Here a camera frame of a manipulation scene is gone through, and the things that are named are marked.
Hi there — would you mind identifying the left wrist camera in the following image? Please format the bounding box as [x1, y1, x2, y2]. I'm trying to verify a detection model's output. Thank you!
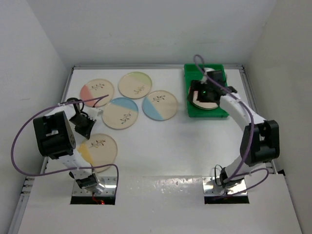
[87, 108, 103, 119]

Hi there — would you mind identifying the blue cream plate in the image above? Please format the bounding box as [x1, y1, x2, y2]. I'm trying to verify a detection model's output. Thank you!
[102, 97, 138, 130]
[142, 90, 178, 121]

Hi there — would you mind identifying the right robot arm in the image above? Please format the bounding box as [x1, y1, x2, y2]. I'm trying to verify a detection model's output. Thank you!
[188, 68, 280, 188]

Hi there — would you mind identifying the pink cream plate rear left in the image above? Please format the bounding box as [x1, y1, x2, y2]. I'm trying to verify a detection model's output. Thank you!
[80, 78, 115, 107]

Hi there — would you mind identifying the green cream plate rear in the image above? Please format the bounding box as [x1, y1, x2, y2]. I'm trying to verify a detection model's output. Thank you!
[118, 71, 153, 99]

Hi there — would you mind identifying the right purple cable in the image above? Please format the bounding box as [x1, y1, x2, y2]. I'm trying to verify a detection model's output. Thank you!
[193, 54, 270, 199]

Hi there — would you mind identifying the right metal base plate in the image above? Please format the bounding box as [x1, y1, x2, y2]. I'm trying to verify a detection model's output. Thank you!
[202, 176, 247, 197]

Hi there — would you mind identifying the pink cream plate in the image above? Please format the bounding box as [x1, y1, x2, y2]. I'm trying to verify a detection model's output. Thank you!
[80, 78, 115, 107]
[191, 91, 219, 110]

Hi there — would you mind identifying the purple cable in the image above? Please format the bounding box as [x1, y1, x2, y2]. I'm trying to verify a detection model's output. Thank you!
[193, 54, 270, 199]
[11, 94, 120, 195]

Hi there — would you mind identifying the green plastic bin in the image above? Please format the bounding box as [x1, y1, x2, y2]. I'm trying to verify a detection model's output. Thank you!
[184, 63, 229, 118]

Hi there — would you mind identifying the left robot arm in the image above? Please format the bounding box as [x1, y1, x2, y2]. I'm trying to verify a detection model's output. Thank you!
[33, 98, 104, 195]

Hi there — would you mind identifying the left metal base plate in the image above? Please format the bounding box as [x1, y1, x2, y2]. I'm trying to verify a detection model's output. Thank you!
[72, 176, 117, 196]

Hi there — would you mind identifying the pink cream plate front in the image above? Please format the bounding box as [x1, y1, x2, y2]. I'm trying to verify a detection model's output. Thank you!
[191, 91, 219, 110]

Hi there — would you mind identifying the blue cream plate right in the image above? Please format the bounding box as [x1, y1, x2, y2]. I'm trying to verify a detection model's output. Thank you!
[142, 90, 178, 121]

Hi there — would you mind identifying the yellow cream plate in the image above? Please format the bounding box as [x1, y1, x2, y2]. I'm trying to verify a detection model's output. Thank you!
[78, 134, 117, 167]

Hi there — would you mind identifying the blue cream plate centre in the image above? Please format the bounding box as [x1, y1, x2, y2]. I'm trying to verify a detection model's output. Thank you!
[102, 97, 138, 130]

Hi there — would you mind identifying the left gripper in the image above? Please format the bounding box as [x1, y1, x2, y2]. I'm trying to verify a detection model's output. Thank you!
[69, 114, 97, 139]

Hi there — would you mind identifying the metal base plate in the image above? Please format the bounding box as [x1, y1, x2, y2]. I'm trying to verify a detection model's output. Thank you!
[72, 176, 117, 196]
[202, 176, 247, 197]

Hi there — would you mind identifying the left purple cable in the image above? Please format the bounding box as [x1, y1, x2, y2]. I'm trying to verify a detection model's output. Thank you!
[11, 94, 120, 195]

